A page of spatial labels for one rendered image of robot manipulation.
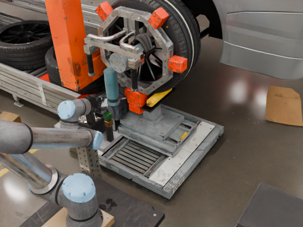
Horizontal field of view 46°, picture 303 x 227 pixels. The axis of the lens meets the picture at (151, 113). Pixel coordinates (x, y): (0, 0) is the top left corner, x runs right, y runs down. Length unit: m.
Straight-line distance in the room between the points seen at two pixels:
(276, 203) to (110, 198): 0.91
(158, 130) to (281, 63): 0.97
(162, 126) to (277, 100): 1.25
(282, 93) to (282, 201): 1.66
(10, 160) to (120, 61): 0.95
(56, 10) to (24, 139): 1.21
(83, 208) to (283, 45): 1.41
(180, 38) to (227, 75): 1.69
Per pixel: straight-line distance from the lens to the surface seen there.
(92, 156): 2.46
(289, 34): 2.19
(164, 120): 2.73
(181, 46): 2.17
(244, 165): 2.75
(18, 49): 3.45
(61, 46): 2.49
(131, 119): 2.75
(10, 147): 1.35
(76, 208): 1.79
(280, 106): 3.41
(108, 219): 1.96
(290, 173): 2.78
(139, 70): 2.47
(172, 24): 2.15
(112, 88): 2.38
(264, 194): 2.12
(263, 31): 2.23
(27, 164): 1.63
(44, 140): 1.45
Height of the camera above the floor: 1.88
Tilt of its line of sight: 36 degrees down
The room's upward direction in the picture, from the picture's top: 2 degrees counter-clockwise
